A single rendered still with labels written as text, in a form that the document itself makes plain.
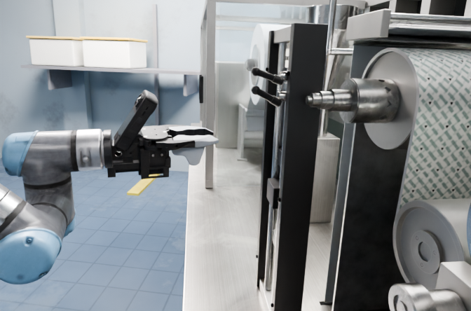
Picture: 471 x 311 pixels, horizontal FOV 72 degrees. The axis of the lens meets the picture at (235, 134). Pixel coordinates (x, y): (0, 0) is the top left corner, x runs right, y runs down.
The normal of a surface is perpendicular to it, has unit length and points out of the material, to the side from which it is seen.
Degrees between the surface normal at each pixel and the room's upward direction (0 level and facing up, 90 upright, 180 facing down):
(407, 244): 90
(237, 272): 0
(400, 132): 90
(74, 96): 90
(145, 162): 98
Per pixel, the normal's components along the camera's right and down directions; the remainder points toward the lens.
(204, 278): 0.04, -0.97
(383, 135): -0.99, 0.00
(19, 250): 0.32, 0.23
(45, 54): -0.15, 0.22
